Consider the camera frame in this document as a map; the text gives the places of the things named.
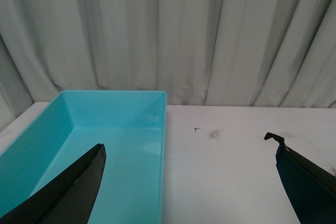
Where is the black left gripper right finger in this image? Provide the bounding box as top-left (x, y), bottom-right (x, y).
top-left (264, 132), bottom-right (335, 223)

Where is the white pleated curtain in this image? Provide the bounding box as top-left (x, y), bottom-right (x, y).
top-left (1, 0), bottom-right (335, 128)

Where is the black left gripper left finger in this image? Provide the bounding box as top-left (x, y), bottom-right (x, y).
top-left (1, 144), bottom-right (107, 223)

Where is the turquoise plastic storage box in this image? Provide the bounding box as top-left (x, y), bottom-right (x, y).
top-left (1, 91), bottom-right (166, 223)

